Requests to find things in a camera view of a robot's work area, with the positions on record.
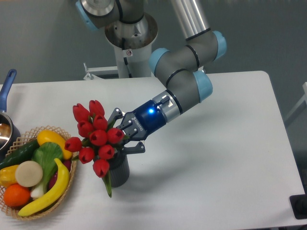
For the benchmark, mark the woven wicker basket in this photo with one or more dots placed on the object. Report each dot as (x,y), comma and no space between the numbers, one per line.
(23,139)

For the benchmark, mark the green cucumber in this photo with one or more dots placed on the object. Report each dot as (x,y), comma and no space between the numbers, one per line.
(22,154)

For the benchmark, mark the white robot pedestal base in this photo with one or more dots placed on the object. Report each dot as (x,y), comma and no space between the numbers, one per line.
(131,32)

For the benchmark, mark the yellow banana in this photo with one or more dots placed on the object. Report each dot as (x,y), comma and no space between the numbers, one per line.
(52,195)

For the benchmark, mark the red tulip bouquet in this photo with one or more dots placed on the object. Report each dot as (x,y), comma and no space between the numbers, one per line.
(100,140)

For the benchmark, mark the yellow bell pepper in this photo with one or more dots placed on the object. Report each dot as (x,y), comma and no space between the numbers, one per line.
(7,176)

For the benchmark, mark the purple red vegetable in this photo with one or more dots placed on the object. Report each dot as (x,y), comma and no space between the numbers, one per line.
(53,179)

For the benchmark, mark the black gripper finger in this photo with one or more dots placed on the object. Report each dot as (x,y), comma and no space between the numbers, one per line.
(138,148)
(116,115)

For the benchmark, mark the beige round disc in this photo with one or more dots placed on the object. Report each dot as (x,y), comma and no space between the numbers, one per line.
(28,174)

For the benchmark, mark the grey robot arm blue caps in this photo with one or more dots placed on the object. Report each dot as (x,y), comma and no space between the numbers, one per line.
(183,88)

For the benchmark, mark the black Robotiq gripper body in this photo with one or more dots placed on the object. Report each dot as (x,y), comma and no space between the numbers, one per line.
(138,124)

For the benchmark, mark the black device at table edge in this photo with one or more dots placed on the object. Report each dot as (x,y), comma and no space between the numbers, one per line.
(299,206)

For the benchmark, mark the dark grey ribbed vase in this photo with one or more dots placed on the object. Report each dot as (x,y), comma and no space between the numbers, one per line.
(119,171)

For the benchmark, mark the white frame at right edge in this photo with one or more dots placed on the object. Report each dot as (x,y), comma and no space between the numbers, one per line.
(297,109)

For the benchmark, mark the blue handled saucepan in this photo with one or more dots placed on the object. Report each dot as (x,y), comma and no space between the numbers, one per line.
(8,131)

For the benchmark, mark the green bok choy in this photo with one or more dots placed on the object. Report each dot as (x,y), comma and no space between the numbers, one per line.
(45,156)

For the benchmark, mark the yellow squash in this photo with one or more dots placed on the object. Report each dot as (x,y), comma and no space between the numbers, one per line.
(51,136)

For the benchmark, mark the orange fruit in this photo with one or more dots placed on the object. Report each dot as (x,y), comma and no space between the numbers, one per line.
(16,195)

